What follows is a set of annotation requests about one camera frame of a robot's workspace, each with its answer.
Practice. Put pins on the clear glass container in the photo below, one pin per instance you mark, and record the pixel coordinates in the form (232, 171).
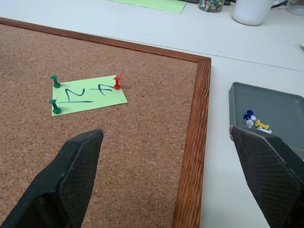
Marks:
(295, 7)

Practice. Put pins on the yellow push pin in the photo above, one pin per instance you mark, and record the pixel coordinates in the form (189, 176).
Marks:
(262, 124)

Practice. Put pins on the blue push pin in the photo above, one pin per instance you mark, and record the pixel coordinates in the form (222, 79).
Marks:
(249, 114)

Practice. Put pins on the white push pin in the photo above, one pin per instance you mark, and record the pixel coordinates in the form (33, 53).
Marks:
(250, 121)
(265, 130)

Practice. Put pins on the grey plastic tray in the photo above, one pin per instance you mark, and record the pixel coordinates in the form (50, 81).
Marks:
(280, 107)

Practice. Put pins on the green handwritten paper note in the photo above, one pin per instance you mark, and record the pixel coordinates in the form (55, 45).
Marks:
(88, 97)

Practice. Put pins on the green push pin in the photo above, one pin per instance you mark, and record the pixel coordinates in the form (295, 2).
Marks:
(56, 82)
(56, 107)

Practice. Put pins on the red push pin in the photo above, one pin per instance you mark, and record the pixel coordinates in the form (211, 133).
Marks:
(117, 83)

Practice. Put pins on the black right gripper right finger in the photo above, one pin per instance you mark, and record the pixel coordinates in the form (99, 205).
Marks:
(268, 175)

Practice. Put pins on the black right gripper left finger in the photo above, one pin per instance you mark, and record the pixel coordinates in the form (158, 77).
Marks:
(71, 175)

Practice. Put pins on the wood framed cork board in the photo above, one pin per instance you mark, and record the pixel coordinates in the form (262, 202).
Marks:
(99, 107)

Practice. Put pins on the green paper sheet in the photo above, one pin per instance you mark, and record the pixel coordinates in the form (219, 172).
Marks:
(154, 4)

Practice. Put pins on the white plastic jar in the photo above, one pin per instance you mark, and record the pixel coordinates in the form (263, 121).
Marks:
(251, 10)

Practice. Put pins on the jar of coloured pins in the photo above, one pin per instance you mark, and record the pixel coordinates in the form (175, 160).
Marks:
(211, 5)

